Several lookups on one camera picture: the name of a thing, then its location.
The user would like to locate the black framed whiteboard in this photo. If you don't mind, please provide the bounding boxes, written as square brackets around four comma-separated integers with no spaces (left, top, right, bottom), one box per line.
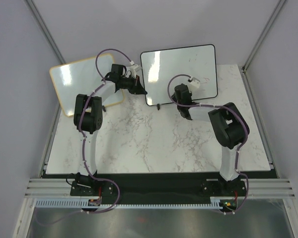
[140,44,218,106]

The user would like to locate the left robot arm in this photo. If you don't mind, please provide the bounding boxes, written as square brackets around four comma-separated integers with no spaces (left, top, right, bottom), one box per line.
[70,61,147,196]

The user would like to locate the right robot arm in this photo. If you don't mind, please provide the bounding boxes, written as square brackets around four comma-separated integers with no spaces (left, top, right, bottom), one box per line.
[171,84,250,196]

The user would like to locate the wood framed whiteboard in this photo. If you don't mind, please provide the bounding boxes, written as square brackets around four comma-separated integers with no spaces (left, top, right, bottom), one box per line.
[49,53,125,117]

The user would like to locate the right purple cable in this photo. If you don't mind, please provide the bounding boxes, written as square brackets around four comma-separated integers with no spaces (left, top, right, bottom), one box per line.
[166,73,251,216]

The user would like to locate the purple cable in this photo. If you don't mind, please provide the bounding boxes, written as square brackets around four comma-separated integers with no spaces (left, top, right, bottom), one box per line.
[34,49,136,227]
[166,73,251,216]

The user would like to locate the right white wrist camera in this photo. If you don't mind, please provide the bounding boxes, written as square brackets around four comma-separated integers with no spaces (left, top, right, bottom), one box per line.
[188,77,201,92]

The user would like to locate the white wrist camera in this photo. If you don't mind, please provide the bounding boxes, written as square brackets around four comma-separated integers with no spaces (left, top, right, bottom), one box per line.
[129,61,142,76]
[188,77,201,92]

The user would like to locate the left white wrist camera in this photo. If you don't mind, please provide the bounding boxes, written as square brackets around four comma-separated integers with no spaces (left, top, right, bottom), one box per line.
[129,61,142,76]

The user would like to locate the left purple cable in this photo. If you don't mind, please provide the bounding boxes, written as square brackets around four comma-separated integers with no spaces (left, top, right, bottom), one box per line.
[34,49,136,227]

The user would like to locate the right aluminium frame post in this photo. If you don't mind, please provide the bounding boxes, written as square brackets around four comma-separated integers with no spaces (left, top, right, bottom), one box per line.
[240,0,288,74]

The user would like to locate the aluminium frame post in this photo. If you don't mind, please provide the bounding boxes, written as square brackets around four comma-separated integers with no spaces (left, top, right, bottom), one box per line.
[24,0,66,64]
[240,0,288,74]

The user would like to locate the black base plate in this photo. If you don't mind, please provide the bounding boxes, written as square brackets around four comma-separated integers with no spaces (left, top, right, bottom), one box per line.
[70,172,246,205]

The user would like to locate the white slotted cable duct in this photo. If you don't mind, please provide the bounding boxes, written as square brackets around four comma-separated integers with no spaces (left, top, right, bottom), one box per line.
[35,198,223,210]

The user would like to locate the aluminium front rail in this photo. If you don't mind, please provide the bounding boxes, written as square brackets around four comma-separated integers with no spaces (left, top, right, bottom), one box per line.
[23,177,296,198]

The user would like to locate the left aluminium frame post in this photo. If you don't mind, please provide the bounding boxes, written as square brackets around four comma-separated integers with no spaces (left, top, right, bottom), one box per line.
[24,0,66,64]

